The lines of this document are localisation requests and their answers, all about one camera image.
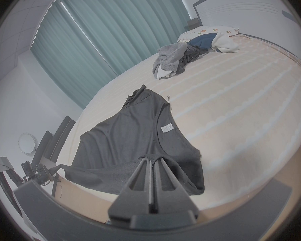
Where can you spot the round white-framed mirror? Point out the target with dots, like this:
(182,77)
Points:
(27,144)

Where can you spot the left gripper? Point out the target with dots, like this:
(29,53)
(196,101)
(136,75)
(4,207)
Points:
(44,172)

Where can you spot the white printed pillow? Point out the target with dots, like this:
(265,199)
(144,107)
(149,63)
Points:
(205,30)

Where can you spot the blue-green curtain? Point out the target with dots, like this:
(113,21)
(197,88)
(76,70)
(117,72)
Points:
(130,19)
(65,59)

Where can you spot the pile of clothes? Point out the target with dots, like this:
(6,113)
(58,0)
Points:
(170,56)

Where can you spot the black T-shirt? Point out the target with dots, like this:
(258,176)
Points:
(130,137)

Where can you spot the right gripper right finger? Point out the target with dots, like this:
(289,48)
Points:
(184,204)

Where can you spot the black chest of drawers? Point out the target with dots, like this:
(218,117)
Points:
(65,134)

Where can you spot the bed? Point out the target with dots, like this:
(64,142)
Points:
(240,97)

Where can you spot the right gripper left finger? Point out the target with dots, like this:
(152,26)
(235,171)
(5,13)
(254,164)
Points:
(123,204)

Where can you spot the black dressing table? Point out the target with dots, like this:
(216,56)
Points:
(44,144)

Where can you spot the grey bedside table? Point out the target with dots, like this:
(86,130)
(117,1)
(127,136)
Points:
(193,23)

